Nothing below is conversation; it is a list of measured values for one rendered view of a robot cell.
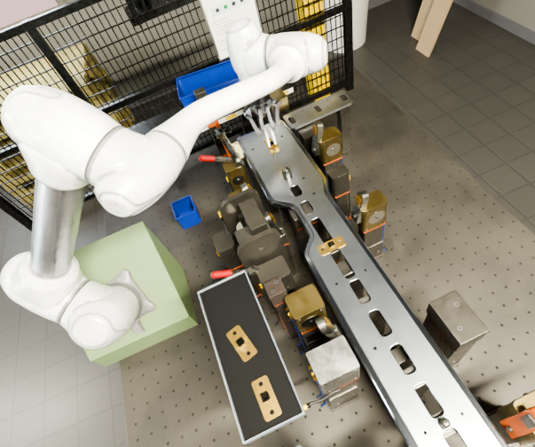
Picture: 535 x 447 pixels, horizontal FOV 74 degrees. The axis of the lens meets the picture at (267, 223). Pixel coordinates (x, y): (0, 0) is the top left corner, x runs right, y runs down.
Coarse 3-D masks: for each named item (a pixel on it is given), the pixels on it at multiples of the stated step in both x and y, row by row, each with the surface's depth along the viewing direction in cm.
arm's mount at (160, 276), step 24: (120, 240) 126; (144, 240) 126; (96, 264) 126; (120, 264) 126; (144, 264) 127; (168, 264) 134; (144, 288) 128; (168, 288) 129; (168, 312) 130; (192, 312) 137; (144, 336) 130; (168, 336) 137; (96, 360) 130
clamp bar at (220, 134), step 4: (220, 128) 122; (228, 128) 121; (216, 132) 121; (220, 132) 122; (224, 132) 122; (216, 136) 122; (220, 136) 121; (224, 136) 121; (224, 140) 123; (228, 140) 124; (224, 144) 124; (228, 144) 124; (228, 148) 126; (232, 148) 127; (232, 152) 128; (232, 156) 129; (236, 156) 130; (236, 160) 131
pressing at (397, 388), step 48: (240, 144) 147; (288, 144) 142; (288, 192) 127; (336, 288) 103; (384, 288) 100; (384, 336) 93; (384, 384) 87; (432, 384) 84; (432, 432) 79; (480, 432) 77
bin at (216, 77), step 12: (228, 60) 156; (204, 72) 158; (216, 72) 159; (228, 72) 160; (180, 84) 160; (192, 84) 161; (204, 84) 162; (216, 84) 164; (228, 84) 148; (180, 96) 151; (192, 96) 148
